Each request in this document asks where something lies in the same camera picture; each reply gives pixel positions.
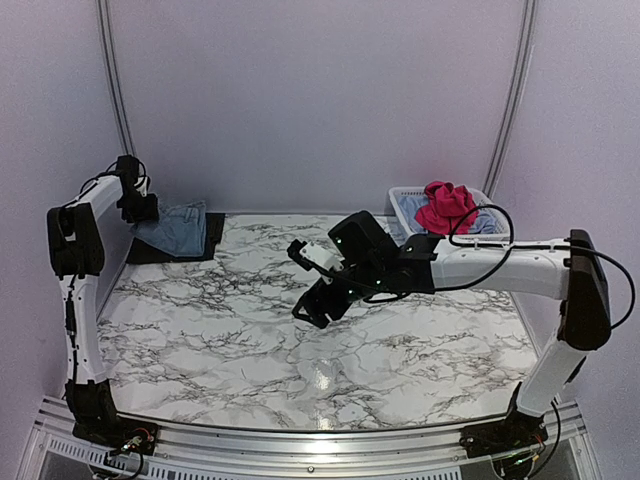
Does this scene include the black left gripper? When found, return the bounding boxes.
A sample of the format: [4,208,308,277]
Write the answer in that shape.
[117,191,158,223]

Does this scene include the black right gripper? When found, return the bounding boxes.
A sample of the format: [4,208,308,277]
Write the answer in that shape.
[293,258,388,328]

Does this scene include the black pinstriped shirt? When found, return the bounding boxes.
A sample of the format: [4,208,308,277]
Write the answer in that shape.
[125,213,225,265]

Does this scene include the grey denim jeans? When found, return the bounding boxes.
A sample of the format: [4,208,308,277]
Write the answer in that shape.
[131,201,206,257]

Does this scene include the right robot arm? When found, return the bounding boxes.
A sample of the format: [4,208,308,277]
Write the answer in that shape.
[287,211,613,458]

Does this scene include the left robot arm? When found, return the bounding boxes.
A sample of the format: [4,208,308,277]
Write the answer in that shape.
[46,155,158,454]

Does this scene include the white plastic laundry basket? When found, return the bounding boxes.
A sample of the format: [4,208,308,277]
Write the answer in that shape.
[388,187,510,243]

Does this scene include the red garment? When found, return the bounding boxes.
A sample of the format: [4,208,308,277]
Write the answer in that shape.
[415,181,478,235]

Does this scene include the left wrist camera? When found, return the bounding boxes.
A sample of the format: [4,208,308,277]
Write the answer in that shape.
[133,175,150,197]

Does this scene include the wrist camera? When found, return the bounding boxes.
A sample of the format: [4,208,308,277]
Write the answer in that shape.
[287,240,344,285]
[133,175,150,197]

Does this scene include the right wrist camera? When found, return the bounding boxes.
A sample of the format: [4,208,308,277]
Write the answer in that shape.
[287,240,344,285]

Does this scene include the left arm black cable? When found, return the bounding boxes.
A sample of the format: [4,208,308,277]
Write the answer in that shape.
[77,157,151,199]

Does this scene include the aluminium front rail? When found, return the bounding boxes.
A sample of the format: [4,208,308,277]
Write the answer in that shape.
[17,398,602,479]

